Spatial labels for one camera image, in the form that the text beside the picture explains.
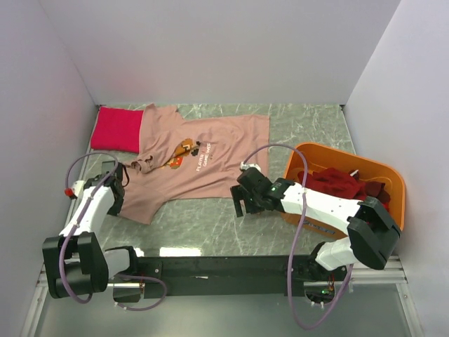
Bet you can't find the orange plastic bin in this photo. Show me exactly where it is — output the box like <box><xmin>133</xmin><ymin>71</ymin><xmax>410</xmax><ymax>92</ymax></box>
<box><xmin>285</xmin><ymin>143</ymin><xmax>406</xmax><ymax>229</ymax></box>

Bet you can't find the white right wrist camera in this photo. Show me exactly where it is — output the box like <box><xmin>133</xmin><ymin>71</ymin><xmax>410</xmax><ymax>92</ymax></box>
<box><xmin>240</xmin><ymin>161</ymin><xmax>262</xmax><ymax>172</ymax></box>

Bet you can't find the dark red t shirt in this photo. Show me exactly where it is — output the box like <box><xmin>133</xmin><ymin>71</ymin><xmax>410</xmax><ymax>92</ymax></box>
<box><xmin>306</xmin><ymin>168</ymin><xmax>391</xmax><ymax>208</ymax></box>

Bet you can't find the pink t shirt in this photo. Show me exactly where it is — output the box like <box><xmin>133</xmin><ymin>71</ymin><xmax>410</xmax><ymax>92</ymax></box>
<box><xmin>119</xmin><ymin>104</ymin><xmax>270</xmax><ymax>224</ymax></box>

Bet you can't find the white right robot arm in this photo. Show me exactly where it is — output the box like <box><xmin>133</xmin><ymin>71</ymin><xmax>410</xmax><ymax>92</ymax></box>
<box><xmin>230</xmin><ymin>167</ymin><xmax>401</xmax><ymax>280</ymax></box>

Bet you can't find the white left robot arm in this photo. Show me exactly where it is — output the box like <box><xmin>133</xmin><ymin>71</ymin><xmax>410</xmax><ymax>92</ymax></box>
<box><xmin>42</xmin><ymin>159</ymin><xmax>140</xmax><ymax>303</ymax></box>

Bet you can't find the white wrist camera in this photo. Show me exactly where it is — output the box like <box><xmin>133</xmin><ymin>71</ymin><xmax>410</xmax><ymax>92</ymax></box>
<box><xmin>240</xmin><ymin>161</ymin><xmax>262</xmax><ymax>172</ymax></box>
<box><xmin>64</xmin><ymin>180</ymin><xmax>85</xmax><ymax>200</ymax></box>

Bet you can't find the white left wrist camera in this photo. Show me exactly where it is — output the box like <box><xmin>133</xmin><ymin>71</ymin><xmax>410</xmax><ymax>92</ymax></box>
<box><xmin>64</xmin><ymin>180</ymin><xmax>85</xmax><ymax>200</ymax></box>

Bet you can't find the folded magenta t shirt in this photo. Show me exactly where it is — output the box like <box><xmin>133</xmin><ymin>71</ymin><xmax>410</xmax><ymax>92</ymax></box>
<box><xmin>90</xmin><ymin>106</ymin><xmax>144</xmax><ymax>153</ymax></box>

